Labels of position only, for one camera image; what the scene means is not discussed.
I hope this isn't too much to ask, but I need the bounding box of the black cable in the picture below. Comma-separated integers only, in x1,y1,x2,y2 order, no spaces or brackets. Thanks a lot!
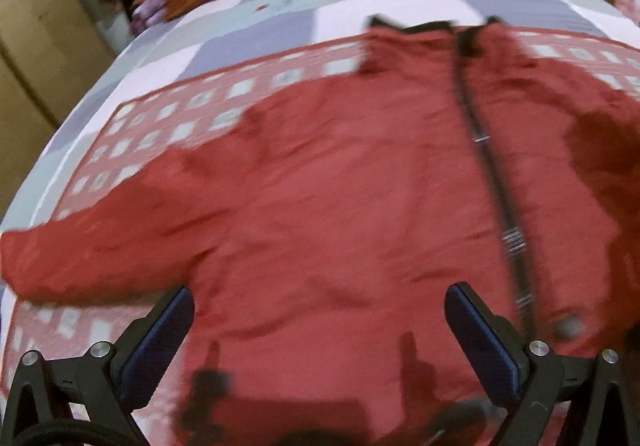
7,421,108,446

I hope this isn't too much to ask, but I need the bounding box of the pink cloth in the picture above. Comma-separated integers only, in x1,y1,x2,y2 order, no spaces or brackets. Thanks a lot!
614,0,640,24

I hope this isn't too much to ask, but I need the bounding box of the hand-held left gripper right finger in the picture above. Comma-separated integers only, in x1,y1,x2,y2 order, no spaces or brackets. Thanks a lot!
444,282,640,446

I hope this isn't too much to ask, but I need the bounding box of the wooden wardrobe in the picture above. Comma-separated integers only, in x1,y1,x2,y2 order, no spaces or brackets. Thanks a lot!
0,0,118,222

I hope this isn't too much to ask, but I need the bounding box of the purple pink checked bedsheet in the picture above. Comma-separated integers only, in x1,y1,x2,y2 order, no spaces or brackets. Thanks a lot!
0,0,637,327

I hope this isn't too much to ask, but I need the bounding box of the red jacket with black lining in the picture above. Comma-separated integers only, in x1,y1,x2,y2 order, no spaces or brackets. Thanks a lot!
0,15,640,446

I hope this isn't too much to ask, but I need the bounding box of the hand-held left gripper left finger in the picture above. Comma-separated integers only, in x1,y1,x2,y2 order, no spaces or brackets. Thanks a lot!
0,286,196,446

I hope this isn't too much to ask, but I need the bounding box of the red checked blanket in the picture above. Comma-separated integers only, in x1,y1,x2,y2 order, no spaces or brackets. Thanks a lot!
0,26,640,446

